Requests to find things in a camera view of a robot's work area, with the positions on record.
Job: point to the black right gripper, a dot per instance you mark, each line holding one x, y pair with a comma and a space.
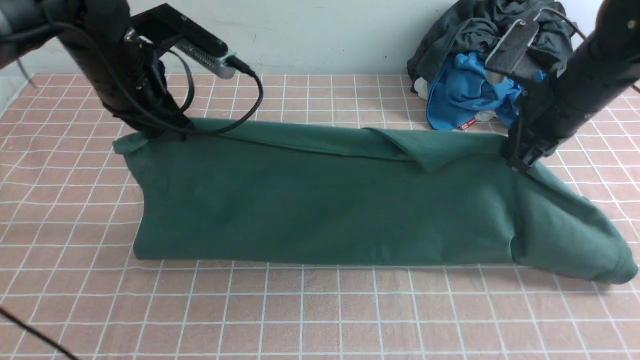
543, 122

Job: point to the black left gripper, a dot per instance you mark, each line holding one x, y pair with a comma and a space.
139, 95

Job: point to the green long-sleeved shirt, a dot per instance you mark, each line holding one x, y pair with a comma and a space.
293, 193

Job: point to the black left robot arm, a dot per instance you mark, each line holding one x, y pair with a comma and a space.
93, 32

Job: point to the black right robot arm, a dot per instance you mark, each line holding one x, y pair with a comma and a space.
603, 66

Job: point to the blue crumpled garment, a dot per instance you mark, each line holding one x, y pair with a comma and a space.
461, 91

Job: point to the pink checkered tablecloth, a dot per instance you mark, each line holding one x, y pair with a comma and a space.
70, 210

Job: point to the dark grey crumpled garment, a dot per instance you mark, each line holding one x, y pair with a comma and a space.
477, 26

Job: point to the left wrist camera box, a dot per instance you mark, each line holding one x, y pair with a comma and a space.
169, 28

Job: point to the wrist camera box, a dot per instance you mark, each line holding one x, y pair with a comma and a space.
509, 58
169, 28

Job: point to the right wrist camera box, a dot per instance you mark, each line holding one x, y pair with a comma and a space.
509, 58

